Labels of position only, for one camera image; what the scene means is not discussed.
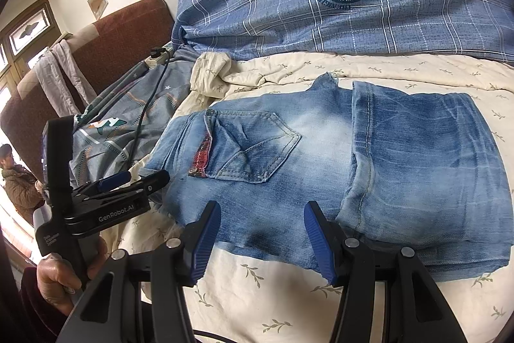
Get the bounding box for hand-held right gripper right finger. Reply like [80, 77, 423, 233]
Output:
[304, 202, 468, 343]

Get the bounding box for cream leaf-print blanket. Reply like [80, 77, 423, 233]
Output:
[96, 51, 514, 343]

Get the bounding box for white power strip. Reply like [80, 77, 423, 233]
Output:
[145, 42, 174, 67]

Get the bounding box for grey patterned duvet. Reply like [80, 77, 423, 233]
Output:
[68, 46, 197, 187]

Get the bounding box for blue denim pants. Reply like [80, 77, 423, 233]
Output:
[142, 72, 514, 283]

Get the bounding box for lilac hanging cloth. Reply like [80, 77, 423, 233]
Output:
[34, 40, 97, 119]

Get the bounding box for black power cable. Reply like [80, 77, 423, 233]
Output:
[128, 50, 169, 163]

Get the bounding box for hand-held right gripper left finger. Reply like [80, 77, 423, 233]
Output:
[54, 202, 222, 343]

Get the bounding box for person's left hand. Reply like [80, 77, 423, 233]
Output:
[37, 236, 109, 305]

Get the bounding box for brown upholstered headboard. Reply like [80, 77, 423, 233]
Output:
[0, 0, 175, 175]

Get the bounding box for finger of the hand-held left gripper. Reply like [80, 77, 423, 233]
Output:
[76, 169, 170, 205]
[74, 171, 131, 196]

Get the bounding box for wooden door with glass panels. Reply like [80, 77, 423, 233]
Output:
[0, 0, 61, 95]

